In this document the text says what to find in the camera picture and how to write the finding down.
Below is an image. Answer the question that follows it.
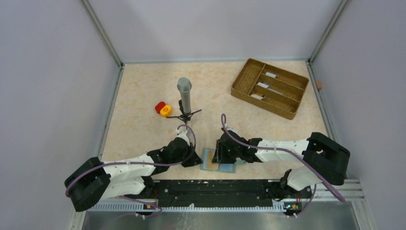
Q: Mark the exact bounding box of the grey microphone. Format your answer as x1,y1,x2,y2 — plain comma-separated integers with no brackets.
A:
177,77,192,114

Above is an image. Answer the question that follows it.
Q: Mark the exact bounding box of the brown woven cutlery tray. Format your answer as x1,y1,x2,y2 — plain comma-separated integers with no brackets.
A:
231,58,309,120

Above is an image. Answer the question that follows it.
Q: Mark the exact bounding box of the green card holder wallet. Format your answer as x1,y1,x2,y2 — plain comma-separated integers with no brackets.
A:
200,149,246,173

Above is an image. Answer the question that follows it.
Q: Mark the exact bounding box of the gold credit card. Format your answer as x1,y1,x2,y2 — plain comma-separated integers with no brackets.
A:
206,150,223,171

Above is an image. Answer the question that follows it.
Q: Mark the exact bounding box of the small wooden block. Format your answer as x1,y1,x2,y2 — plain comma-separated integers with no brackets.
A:
315,80,323,90

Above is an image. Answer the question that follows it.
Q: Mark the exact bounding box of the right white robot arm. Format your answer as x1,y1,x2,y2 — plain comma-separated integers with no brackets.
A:
212,129,350,197

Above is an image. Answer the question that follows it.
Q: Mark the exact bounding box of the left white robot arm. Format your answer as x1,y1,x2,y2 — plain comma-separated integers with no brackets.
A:
64,137,203,212

